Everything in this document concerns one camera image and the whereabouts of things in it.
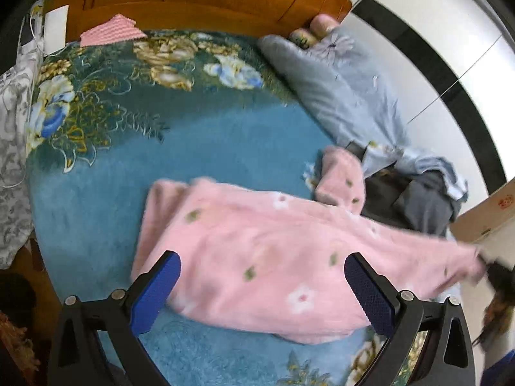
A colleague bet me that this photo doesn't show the pink fleece floral garment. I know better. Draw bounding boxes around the pink fleece floral garment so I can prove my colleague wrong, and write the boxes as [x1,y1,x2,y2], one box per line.
[132,146,484,344]

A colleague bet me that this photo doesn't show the dark grey clothes pile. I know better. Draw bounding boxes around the dark grey clothes pile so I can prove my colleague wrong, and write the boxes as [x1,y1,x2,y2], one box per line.
[347,143,469,238]

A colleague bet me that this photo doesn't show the grey patterned cloth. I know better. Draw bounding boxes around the grey patterned cloth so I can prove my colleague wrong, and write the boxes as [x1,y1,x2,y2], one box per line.
[0,51,41,269]

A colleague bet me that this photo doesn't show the cardboard box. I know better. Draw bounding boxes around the cardboard box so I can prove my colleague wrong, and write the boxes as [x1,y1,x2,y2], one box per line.
[450,179,515,264]

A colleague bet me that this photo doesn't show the teal floral bed blanket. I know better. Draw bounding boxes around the teal floral bed blanket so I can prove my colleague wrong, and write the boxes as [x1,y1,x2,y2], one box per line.
[24,28,430,386]

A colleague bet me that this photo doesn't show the pink knitted cloth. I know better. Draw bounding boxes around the pink knitted cloth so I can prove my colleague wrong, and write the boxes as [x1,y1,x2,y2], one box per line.
[80,14,147,47]

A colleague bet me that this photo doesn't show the white paper box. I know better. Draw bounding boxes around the white paper box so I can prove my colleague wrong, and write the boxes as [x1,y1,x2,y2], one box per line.
[44,5,69,55]

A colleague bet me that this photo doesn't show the pink pillow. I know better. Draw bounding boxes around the pink pillow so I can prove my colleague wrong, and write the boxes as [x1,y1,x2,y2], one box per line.
[288,14,341,50]

